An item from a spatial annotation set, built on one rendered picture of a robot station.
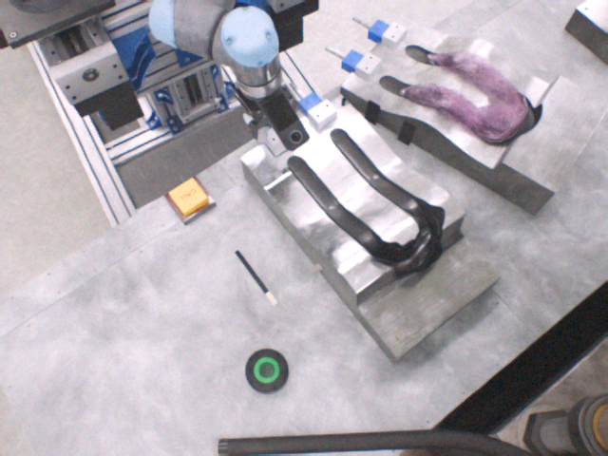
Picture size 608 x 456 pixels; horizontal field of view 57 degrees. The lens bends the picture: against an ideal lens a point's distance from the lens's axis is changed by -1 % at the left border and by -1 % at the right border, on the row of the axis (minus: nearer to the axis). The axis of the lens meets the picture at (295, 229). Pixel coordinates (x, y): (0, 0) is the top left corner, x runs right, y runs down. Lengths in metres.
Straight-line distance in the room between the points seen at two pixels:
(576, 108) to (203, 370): 0.92
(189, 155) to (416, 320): 1.15
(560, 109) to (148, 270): 0.91
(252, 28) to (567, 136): 0.71
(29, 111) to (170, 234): 1.44
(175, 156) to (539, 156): 1.22
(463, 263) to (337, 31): 1.60
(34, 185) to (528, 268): 1.79
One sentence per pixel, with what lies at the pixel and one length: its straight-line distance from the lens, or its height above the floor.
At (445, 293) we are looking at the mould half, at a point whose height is 0.86.
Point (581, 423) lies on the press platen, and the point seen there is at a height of 1.04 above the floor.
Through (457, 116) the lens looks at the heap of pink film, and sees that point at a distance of 1.23.
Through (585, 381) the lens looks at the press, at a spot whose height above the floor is 0.79.
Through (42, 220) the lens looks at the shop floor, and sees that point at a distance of 2.28.
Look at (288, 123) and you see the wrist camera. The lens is 0.97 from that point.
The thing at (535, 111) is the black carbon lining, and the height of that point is 0.88.
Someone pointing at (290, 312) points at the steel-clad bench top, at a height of 0.80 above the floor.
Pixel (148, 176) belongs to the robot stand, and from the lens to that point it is 1.98.
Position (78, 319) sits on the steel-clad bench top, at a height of 0.80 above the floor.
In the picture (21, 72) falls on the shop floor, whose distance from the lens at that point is 2.69.
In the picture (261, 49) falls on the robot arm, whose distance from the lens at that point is 0.81.
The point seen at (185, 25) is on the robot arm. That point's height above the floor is 1.27.
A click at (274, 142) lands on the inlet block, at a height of 0.94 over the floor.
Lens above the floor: 1.89
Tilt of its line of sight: 67 degrees down
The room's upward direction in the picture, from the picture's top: 3 degrees counter-clockwise
